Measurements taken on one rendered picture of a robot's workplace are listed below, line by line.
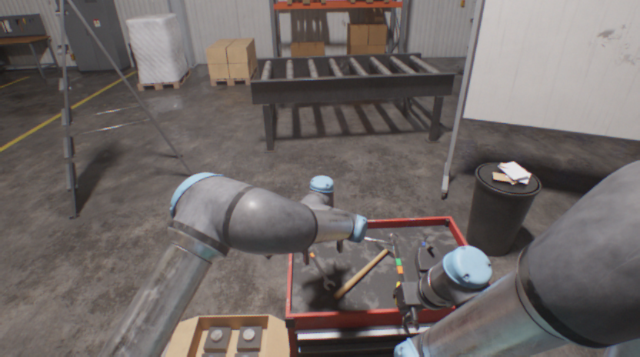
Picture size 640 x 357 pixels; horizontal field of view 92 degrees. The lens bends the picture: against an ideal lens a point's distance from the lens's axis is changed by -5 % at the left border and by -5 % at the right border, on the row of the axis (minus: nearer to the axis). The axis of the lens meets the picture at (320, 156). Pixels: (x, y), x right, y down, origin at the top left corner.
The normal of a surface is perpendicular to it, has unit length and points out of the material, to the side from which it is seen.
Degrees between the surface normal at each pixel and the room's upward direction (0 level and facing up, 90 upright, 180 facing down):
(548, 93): 90
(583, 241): 60
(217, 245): 71
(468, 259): 25
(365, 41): 90
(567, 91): 90
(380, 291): 0
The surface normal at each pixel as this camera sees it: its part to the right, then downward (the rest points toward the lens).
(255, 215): 0.11, -0.31
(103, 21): 0.03, 0.48
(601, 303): -0.66, 0.26
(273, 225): 0.42, -0.11
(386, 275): -0.02, -0.88
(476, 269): 0.15, -0.61
